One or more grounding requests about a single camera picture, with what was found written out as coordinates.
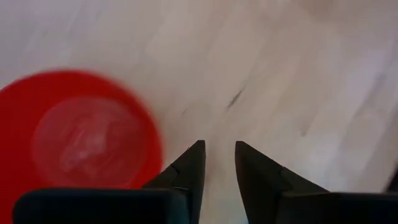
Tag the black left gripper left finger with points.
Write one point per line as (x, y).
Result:
(186, 174)

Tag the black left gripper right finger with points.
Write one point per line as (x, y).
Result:
(264, 183)

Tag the red plastic bowl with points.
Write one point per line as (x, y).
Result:
(77, 137)

